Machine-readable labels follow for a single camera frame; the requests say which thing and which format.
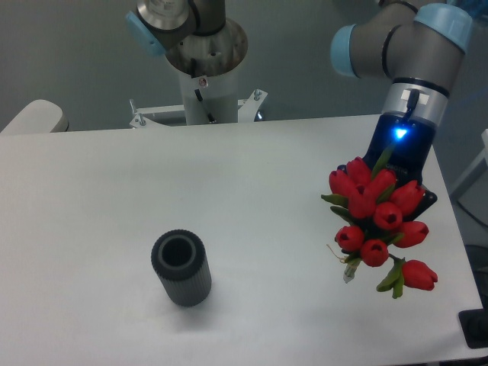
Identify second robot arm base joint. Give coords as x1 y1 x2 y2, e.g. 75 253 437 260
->
125 0 226 56

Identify white metal mounting bracket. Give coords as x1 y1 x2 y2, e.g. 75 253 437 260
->
129 88 268 129

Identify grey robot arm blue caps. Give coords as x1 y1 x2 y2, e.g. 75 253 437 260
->
330 1 474 185

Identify beige chair backrest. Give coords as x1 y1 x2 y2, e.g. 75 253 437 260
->
1 99 69 136

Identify red tulip bouquet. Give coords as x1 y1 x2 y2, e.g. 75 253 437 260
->
321 145 438 299

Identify dark grey ribbed vase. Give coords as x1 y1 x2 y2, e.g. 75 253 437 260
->
151 229 212 307

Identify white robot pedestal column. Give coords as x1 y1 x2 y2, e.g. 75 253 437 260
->
165 18 248 111

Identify black device at table edge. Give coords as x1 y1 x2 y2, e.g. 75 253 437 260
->
458 309 487 349

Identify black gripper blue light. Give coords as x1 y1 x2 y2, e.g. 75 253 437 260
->
337 112 438 222

